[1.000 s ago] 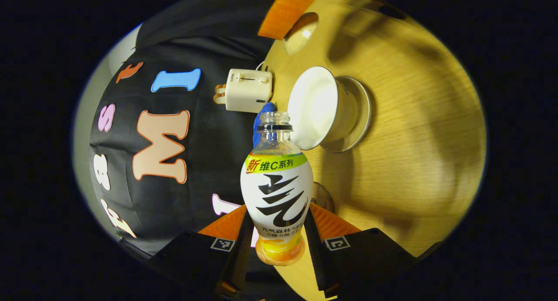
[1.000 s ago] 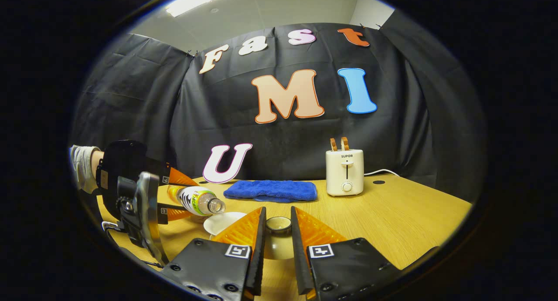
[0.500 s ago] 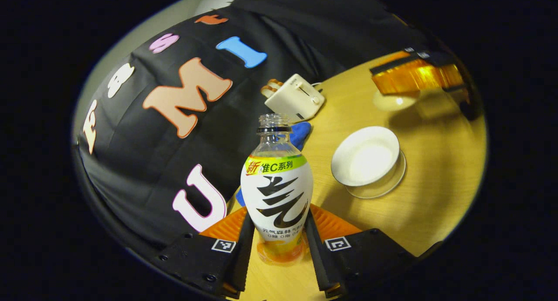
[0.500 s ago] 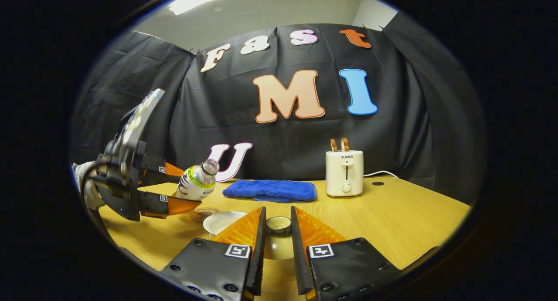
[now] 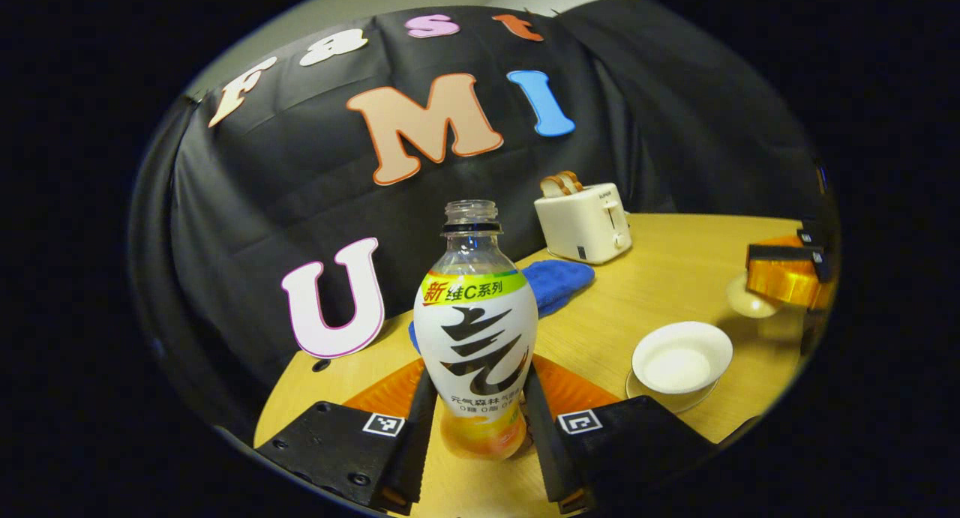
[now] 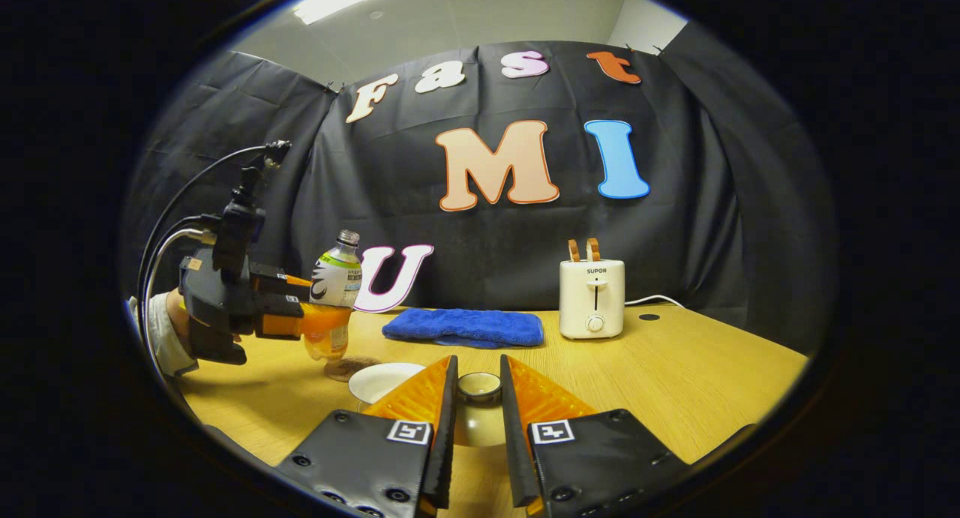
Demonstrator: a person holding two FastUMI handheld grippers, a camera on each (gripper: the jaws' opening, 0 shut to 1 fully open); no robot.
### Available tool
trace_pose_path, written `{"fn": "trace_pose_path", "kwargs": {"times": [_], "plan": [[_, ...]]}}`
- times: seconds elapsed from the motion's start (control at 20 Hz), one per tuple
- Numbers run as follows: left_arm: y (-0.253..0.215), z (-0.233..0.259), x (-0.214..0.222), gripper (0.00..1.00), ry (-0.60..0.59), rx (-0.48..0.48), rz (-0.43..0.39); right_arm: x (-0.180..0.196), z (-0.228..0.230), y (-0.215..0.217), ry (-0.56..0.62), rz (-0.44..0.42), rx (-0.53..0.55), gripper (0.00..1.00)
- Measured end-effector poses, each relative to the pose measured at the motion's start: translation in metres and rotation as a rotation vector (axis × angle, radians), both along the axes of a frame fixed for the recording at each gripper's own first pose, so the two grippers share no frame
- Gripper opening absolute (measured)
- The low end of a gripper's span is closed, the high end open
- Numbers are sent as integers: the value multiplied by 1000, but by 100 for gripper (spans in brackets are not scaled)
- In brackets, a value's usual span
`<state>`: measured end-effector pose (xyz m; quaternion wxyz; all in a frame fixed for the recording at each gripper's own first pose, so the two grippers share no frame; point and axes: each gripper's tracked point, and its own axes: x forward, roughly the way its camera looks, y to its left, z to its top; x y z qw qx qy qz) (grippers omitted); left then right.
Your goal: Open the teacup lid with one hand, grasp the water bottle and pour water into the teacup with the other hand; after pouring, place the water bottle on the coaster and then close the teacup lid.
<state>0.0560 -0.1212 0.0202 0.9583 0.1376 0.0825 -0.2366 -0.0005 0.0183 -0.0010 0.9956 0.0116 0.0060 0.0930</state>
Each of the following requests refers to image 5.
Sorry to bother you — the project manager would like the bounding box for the blue towel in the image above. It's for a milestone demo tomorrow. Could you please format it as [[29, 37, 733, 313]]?
[[409, 259, 596, 354]]

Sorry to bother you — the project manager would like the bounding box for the clear water bottle white label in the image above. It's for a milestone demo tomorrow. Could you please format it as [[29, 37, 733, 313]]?
[[412, 199, 539, 460]]

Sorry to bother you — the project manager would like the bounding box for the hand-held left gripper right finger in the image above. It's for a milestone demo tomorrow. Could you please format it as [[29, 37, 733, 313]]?
[[521, 353, 717, 515]]

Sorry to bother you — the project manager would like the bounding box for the black backdrop cloth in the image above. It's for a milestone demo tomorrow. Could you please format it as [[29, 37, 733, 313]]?
[[127, 0, 826, 436]]

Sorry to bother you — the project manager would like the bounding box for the cream saucer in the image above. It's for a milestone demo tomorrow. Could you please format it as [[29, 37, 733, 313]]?
[[625, 368, 721, 415]]

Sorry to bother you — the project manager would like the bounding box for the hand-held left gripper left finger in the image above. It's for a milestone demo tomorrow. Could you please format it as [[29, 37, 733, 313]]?
[[255, 357, 440, 515]]

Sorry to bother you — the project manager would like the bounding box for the white toaster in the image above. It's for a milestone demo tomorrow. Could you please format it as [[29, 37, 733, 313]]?
[[534, 182, 633, 265]]

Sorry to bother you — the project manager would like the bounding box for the cream teacup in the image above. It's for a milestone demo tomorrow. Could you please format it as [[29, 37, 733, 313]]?
[[631, 321, 734, 396]]

